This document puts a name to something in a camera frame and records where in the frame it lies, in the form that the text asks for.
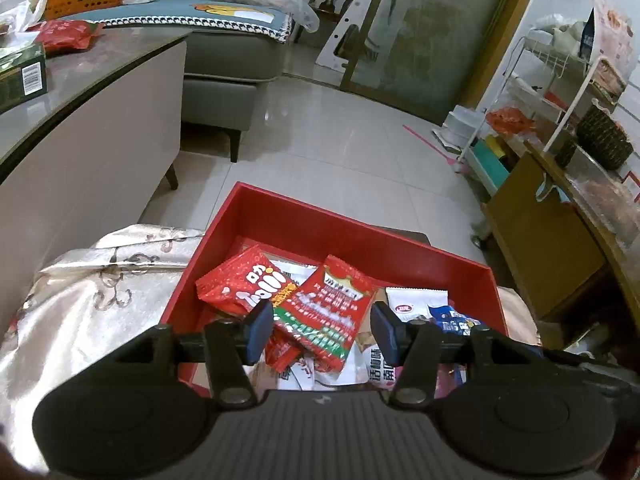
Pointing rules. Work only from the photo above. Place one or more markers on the red gummy candy packet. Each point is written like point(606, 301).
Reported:
point(240, 280)

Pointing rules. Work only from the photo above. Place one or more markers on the white printed snack packet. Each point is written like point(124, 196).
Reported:
point(300, 272)

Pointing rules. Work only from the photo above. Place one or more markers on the frosted glass door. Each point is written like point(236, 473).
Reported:
point(440, 35)

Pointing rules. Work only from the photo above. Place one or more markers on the pink stick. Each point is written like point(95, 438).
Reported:
point(430, 145)

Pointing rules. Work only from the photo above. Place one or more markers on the dark wicker basket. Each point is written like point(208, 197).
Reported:
point(605, 137)

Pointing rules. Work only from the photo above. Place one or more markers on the white packet with black text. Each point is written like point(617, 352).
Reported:
point(377, 365)

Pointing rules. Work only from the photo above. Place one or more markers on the small dark wicker cup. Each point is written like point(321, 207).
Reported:
point(566, 152)

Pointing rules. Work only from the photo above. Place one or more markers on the green storage box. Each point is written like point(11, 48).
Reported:
point(490, 165)

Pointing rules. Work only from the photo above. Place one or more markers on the printed snack bag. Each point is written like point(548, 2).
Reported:
point(607, 45)

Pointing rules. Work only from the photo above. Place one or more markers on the orange plastic bag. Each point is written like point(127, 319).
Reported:
point(510, 121)

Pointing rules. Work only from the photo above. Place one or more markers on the white plastic bag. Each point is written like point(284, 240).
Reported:
point(20, 5)

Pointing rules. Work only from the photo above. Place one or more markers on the blue snack packet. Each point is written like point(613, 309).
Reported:
point(455, 322)

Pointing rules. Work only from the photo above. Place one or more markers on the red cardboard box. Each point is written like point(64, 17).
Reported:
point(310, 220)

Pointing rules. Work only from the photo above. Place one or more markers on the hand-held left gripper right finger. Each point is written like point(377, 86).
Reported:
point(382, 332)

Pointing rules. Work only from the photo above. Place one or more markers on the pink snack packet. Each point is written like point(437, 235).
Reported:
point(450, 380)

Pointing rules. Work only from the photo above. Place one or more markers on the dark stool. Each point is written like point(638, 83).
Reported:
point(410, 237)

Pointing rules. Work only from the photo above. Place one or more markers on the white bowls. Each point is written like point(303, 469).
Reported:
point(560, 35)

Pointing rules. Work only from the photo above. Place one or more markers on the teal sofa blanket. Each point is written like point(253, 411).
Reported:
point(200, 15)

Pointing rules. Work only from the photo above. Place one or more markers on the green cardboard box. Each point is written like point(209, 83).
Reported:
point(20, 80)

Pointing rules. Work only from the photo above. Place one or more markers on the red packet with green stripe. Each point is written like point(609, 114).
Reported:
point(330, 305)

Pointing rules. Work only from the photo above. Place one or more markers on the beige floral tablecloth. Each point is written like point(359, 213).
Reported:
point(75, 310)

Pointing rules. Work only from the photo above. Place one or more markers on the grey sofa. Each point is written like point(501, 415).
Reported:
point(225, 60)

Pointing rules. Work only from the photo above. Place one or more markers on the white packet with red logo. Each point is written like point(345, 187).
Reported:
point(410, 305)

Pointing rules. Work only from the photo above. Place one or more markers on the white plastic bin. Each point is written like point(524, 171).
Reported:
point(465, 125)

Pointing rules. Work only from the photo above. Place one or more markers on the white board with holes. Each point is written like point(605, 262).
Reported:
point(345, 35)

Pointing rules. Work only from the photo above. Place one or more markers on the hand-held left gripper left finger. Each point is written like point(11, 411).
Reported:
point(260, 330)

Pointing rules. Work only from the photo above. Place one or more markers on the wooden side table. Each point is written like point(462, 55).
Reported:
point(540, 230)

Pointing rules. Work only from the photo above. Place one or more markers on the red plastic bag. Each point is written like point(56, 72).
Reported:
point(65, 37)

